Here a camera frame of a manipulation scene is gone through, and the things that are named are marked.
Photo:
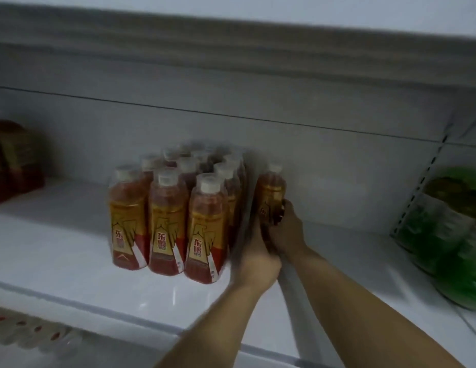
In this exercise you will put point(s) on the person's right hand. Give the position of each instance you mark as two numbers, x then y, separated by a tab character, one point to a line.
289	235

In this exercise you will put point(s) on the person's left hand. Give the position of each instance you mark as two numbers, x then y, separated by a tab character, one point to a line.
257	264

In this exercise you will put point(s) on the person's right fingers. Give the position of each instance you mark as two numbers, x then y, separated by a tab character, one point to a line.
282	214

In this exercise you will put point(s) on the person's left fingers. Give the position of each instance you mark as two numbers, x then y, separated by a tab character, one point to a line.
251	239

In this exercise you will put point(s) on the single amber drink bottle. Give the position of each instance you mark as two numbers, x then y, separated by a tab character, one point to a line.
269	191

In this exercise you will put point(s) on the person's right forearm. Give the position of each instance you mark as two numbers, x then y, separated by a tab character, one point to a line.
368	306

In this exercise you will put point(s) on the person's left forearm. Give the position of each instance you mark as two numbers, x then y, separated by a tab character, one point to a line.
219	325

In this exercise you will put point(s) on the pack of orange drink bottles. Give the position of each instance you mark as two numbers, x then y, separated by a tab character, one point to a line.
167	222

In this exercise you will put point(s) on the pack of green bottles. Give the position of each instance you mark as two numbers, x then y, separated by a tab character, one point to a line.
447	233

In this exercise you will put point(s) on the white metal shelf unit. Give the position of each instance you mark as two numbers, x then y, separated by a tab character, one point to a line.
69	245

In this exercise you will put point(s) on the pack of dark red bottles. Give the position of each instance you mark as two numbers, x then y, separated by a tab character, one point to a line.
13	160

